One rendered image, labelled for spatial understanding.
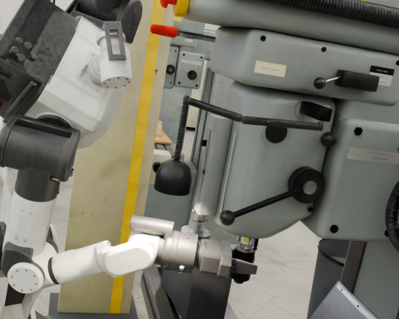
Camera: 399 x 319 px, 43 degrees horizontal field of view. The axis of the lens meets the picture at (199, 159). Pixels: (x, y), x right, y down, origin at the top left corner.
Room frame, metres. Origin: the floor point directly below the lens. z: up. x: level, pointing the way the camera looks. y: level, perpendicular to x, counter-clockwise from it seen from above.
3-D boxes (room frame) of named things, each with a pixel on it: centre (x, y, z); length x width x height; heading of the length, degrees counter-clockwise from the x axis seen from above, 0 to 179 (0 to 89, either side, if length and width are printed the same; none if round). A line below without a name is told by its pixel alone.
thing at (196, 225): (1.39, -0.03, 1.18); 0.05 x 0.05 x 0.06
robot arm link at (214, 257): (1.05, -0.04, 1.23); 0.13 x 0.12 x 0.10; 1
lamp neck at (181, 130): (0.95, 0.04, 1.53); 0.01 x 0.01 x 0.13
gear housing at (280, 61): (1.07, -0.18, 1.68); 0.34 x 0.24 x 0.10; 106
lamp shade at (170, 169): (0.95, 0.04, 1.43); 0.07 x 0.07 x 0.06
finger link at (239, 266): (1.02, -0.14, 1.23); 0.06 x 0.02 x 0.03; 91
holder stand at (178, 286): (1.35, -0.05, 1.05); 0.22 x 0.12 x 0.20; 25
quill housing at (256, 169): (1.05, -0.14, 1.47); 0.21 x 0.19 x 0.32; 16
